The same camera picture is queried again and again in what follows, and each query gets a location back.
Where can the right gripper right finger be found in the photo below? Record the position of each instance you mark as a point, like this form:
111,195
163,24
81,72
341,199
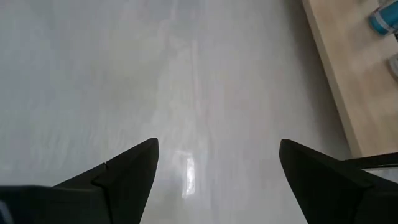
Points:
329,193

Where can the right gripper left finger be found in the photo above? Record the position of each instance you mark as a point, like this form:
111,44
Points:
130,177

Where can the wooden shelf board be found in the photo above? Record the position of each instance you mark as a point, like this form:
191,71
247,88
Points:
357,77

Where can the blue silver Red Bull can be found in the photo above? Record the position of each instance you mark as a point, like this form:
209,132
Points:
384,18

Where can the white Celsius can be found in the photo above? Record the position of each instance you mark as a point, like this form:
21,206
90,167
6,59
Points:
394,66

